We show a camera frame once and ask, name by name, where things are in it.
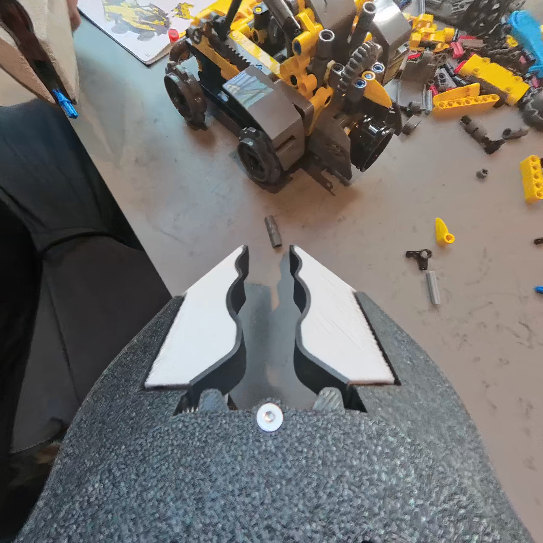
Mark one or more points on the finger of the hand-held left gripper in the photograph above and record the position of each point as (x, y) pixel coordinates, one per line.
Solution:
(17, 64)
(55, 42)

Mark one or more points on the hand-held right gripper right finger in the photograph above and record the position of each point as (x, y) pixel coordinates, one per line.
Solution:
(344, 339)

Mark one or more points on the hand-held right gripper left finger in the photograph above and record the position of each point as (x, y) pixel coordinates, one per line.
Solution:
(199, 339)

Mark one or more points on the toy brick instruction booklet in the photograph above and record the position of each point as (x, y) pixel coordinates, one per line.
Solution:
(140, 25)

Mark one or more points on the small grey toy axle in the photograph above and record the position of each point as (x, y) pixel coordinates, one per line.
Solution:
(433, 287)

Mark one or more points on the small black toy pin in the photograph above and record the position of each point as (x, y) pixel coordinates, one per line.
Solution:
(418, 257)

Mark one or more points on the small grey toy connector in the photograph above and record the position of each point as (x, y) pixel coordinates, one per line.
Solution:
(272, 231)

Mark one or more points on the short yellow toy beam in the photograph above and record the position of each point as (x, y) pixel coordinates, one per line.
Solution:
(532, 178)

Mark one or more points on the grey desk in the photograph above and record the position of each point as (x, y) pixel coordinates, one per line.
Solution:
(170, 212)

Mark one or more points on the person's black clothing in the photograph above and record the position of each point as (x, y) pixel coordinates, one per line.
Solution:
(59, 297)

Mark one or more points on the small yellow curved toy piece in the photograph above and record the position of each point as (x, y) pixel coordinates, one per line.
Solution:
(444, 232)

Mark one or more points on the yellow toy brick vehicle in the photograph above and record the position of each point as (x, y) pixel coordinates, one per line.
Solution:
(288, 85)

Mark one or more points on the pile of loose toy bricks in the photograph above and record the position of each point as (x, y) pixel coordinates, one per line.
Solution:
(475, 59)

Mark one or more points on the blue curved toy panel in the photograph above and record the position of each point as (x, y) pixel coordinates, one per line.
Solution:
(528, 34)

